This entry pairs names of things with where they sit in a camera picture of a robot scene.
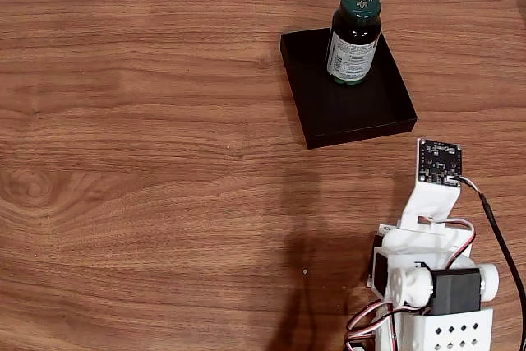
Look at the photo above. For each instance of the black camera circuit board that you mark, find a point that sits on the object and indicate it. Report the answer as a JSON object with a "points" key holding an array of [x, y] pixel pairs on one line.
{"points": [[440, 162]]}

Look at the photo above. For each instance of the green-capped dark pill bottle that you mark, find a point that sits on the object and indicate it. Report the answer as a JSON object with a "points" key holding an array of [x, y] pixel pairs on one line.
{"points": [[353, 51]]}

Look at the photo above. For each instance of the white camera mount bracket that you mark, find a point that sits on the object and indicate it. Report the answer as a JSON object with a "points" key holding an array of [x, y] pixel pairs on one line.
{"points": [[429, 203]]}

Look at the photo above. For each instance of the shallow black cardboard box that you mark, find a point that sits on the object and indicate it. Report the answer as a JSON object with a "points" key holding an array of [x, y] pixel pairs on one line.
{"points": [[353, 112]]}

